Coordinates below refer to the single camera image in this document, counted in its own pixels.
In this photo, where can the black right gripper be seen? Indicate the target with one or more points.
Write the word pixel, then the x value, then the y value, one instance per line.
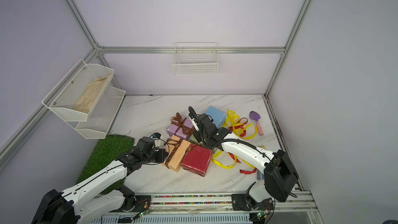
pixel 198 135

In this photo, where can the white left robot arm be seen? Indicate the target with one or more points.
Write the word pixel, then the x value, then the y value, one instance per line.
pixel 82 203

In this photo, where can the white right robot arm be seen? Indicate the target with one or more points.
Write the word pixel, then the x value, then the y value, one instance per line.
pixel 280 175

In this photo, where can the orange gift box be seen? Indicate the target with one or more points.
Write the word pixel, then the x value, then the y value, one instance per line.
pixel 176 154

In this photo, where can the green artificial grass mat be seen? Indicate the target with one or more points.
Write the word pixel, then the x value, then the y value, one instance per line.
pixel 106 151

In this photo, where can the red gift box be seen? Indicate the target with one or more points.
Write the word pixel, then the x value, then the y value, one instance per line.
pixel 196 159

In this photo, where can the purple gift box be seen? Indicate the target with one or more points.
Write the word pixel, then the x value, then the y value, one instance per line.
pixel 171 128

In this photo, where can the white wire wall basket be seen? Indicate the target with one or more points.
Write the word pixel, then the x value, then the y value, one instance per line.
pixel 195 58

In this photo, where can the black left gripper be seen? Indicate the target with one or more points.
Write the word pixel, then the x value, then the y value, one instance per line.
pixel 161 157

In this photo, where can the blue dotted work glove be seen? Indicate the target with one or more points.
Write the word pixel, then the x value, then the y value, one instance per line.
pixel 259 176

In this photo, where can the white two-tier mesh shelf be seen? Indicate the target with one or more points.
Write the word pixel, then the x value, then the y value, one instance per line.
pixel 96 124

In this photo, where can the green gift box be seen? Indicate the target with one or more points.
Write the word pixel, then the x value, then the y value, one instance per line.
pixel 193 140

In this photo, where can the purple trowel pink handle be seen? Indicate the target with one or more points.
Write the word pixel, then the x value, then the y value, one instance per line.
pixel 256 117

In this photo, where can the brown ribbon on purple box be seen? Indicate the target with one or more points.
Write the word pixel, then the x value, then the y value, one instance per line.
pixel 183 124

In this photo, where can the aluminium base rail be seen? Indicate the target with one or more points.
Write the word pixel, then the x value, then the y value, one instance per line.
pixel 221 208

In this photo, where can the light blue gift box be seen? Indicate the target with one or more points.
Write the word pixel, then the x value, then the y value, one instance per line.
pixel 216 115

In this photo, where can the beige cloth in shelf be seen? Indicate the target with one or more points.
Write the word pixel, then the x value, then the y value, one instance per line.
pixel 86 101

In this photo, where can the yellow ribbon of blue box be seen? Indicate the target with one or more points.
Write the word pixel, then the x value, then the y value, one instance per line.
pixel 240 126

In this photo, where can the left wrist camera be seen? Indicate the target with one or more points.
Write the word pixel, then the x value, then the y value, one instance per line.
pixel 157 139

